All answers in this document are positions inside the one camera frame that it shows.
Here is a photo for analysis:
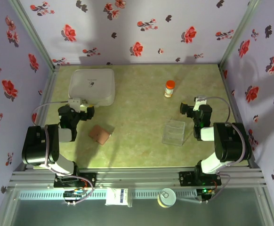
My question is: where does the orange cap pill bottle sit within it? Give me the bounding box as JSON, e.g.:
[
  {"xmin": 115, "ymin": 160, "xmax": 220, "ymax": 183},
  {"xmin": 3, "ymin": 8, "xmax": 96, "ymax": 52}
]
[{"xmin": 164, "ymin": 80, "xmax": 176, "ymax": 98}]

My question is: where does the white pill case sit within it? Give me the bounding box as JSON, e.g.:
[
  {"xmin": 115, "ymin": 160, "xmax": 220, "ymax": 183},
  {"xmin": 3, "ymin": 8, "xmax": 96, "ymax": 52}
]
[{"xmin": 68, "ymin": 68, "xmax": 116, "ymax": 108}]

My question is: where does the white paper packet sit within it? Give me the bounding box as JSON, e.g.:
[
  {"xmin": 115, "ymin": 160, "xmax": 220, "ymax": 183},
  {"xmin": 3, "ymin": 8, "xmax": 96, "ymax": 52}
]
[{"xmin": 105, "ymin": 187, "xmax": 133, "ymax": 208}]

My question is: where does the tin can with pull tab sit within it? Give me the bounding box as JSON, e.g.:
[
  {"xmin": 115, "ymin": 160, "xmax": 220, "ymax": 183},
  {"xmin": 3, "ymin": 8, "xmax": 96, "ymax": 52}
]
[{"xmin": 157, "ymin": 187, "xmax": 177, "ymax": 209}]

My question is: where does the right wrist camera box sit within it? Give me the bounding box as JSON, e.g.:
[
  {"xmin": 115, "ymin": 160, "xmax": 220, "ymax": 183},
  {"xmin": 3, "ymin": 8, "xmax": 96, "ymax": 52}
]
[{"xmin": 193, "ymin": 96, "xmax": 208, "ymax": 111}]

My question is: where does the aluminium side rail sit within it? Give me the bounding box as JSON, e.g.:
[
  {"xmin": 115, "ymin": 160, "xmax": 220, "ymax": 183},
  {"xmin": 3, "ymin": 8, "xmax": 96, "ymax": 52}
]
[
  {"xmin": 24, "ymin": 65, "xmax": 60, "ymax": 170},
  {"xmin": 218, "ymin": 65, "xmax": 260, "ymax": 168}
]

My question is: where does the left arm lilac cable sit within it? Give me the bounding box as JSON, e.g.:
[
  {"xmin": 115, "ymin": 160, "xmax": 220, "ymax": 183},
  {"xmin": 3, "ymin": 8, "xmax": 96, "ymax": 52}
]
[{"xmin": 31, "ymin": 100, "xmax": 95, "ymax": 205}]

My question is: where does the arm lilac cable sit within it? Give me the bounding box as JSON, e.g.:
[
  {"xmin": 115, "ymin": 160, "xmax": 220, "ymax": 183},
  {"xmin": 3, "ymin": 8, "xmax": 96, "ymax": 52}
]
[
  {"xmin": 31, "ymin": 100, "xmax": 95, "ymax": 205},
  {"xmin": 199, "ymin": 96, "xmax": 247, "ymax": 204}
]

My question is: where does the right arm lilac cable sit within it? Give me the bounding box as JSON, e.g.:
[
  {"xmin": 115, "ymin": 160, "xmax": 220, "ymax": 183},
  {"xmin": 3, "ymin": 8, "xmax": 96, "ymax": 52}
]
[{"xmin": 199, "ymin": 96, "xmax": 247, "ymax": 204}]

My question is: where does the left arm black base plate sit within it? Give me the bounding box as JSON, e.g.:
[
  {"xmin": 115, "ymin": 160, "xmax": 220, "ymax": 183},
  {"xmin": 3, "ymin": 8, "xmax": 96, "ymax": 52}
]
[{"xmin": 53, "ymin": 171, "xmax": 97, "ymax": 188}]

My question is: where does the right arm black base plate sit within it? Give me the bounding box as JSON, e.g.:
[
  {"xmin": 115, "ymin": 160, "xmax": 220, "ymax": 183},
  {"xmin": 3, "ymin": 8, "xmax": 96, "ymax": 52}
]
[{"xmin": 178, "ymin": 171, "xmax": 222, "ymax": 188}]

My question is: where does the aluminium frame cross rail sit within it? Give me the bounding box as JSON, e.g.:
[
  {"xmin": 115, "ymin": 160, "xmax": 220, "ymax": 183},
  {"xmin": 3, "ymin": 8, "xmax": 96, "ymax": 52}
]
[{"xmin": 7, "ymin": 166, "xmax": 268, "ymax": 189}]

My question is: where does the slotted grey cable duct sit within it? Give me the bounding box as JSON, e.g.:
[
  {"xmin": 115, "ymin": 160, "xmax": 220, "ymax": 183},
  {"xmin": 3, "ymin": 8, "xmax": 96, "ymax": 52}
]
[{"xmin": 18, "ymin": 189, "xmax": 199, "ymax": 201}]

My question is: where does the aluminium corner post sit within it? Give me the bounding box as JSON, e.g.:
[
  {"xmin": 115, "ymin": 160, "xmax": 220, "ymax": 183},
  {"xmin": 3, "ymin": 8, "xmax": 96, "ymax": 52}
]
[
  {"xmin": 218, "ymin": 0, "xmax": 261, "ymax": 68},
  {"xmin": 8, "ymin": 0, "xmax": 60, "ymax": 71}
]

